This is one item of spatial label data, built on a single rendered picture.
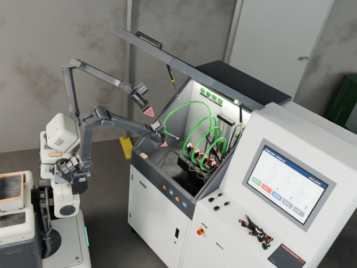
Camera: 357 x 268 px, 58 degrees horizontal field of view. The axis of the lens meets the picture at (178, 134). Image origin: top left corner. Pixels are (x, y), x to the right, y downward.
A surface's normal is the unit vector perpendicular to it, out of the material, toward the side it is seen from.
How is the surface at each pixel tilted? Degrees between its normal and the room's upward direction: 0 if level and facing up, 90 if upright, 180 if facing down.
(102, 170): 0
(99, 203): 0
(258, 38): 90
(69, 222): 0
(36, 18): 90
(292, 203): 76
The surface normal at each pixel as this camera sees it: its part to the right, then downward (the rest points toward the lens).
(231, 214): 0.12, -0.80
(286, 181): -0.68, 0.13
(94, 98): 0.34, 0.59
